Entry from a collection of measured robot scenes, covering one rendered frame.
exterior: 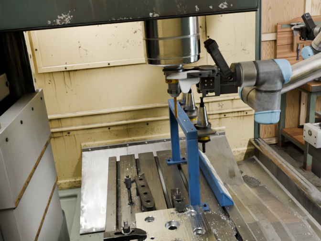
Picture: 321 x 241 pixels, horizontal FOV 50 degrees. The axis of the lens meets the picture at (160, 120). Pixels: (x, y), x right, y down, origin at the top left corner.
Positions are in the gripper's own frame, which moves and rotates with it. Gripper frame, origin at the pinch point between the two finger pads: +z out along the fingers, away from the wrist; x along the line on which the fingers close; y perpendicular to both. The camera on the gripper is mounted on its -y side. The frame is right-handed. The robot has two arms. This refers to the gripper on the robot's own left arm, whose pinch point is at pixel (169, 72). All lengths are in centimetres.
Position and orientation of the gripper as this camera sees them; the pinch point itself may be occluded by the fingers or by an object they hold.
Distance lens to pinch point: 98.9
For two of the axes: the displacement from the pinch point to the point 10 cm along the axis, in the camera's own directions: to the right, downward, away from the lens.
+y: 0.6, 9.5, 3.1
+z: -9.9, 0.9, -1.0
